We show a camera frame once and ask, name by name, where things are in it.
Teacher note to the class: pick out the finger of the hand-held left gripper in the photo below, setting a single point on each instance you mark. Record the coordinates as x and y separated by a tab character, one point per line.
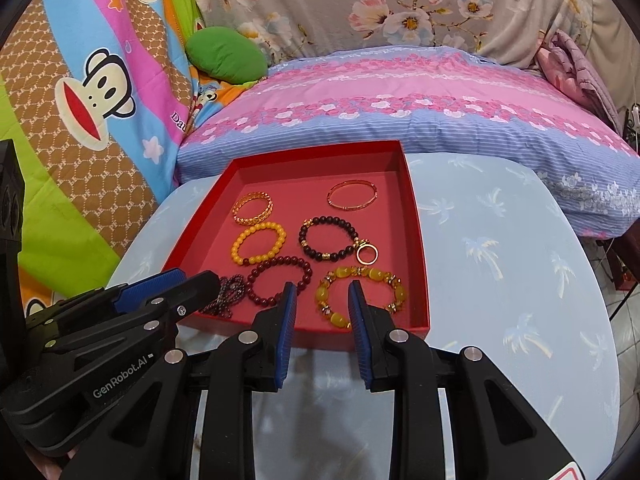
150	286
200	287

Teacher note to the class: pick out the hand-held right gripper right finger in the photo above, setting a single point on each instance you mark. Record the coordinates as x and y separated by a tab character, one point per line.
360	330

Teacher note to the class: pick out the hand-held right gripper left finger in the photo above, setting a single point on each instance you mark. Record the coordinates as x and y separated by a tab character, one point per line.
287	330

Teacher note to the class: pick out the gold woven cuff bangle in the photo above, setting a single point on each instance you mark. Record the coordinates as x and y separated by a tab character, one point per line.
239	217

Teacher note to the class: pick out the red cardboard box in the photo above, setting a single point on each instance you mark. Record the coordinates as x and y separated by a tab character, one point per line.
320	220

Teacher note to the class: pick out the rose gold bangle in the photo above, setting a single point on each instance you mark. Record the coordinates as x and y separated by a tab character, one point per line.
332	202

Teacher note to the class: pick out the cartoon monkey blanket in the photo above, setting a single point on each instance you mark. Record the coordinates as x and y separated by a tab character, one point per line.
100	160

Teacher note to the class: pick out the light blue palm-print tablecloth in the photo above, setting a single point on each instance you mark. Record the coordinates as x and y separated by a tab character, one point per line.
500	270

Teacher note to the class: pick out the pink blue floral pillow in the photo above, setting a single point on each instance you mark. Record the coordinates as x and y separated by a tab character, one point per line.
400	105

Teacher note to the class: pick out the green pillow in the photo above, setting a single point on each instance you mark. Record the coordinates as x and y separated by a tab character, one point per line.
225	55

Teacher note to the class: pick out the dark wooden furniture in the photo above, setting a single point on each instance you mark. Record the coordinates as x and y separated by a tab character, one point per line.
631	265

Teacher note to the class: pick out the grey floral blanket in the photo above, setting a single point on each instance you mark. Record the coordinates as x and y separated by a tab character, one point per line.
350	5

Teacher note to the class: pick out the pink purple folded cloth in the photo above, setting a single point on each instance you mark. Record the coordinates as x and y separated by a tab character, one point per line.
575	70

